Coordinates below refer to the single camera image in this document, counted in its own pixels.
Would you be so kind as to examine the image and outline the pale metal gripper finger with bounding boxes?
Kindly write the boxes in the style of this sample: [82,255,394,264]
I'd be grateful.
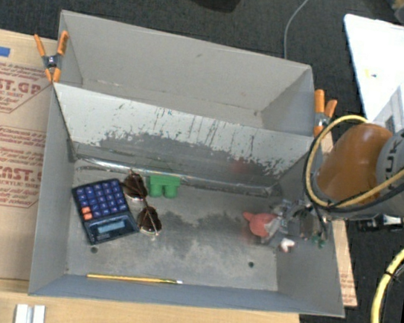
[261,218,285,247]
[270,202,289,223]

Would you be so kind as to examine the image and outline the brown sunglasses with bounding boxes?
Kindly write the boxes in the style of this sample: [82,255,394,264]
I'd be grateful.
[115,170,170,238]

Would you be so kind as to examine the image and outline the pink and white toy animal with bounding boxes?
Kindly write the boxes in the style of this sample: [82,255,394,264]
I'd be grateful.
[237,208,301,255]

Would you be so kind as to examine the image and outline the dark blue calculator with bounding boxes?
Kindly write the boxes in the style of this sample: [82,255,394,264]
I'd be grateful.
[63,171,147,252]

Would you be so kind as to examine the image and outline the black cylinder on white bracket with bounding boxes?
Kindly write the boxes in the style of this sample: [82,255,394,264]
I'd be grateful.
[355,210,404,237]

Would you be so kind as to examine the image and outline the green toy block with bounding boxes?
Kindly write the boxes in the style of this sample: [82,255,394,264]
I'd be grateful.
[143,171,182,202]

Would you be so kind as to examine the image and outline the yellow pencil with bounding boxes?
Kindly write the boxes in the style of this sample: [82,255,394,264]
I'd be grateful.
[86,266,185,292]

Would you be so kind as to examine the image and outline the grey metal bin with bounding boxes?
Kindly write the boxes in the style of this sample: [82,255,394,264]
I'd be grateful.
[19,10,385,323]

